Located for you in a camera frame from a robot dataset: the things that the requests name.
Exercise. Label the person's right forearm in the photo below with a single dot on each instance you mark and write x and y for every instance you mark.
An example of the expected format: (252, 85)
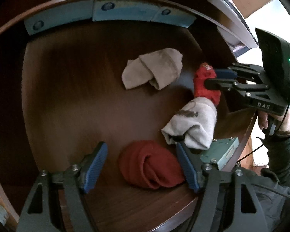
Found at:
(278, 146)

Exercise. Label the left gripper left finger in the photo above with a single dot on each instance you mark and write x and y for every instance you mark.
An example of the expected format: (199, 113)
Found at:
(42, 211)

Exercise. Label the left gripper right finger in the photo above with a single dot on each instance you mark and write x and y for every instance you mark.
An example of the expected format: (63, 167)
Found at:
(226, 201)

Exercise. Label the dark red rolled cloth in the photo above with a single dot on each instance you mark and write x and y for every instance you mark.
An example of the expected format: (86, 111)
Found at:
(146, 164)

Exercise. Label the beige rolled sock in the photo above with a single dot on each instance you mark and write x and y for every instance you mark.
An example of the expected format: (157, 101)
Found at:
(159, 68)

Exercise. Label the small teal lock plate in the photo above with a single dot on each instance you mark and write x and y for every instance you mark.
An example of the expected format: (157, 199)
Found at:
(220, 151)

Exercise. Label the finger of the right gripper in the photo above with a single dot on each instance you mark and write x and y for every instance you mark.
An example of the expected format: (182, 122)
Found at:
(221, 83)
(225, 73)

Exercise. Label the grey printed rolled sock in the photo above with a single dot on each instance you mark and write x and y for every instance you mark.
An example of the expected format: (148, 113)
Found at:
(195, 123)

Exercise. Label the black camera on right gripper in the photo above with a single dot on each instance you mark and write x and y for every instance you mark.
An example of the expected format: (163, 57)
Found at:
(275, 58)

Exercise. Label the person's right hand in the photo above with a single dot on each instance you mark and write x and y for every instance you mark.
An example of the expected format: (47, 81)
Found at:
(283, 122)

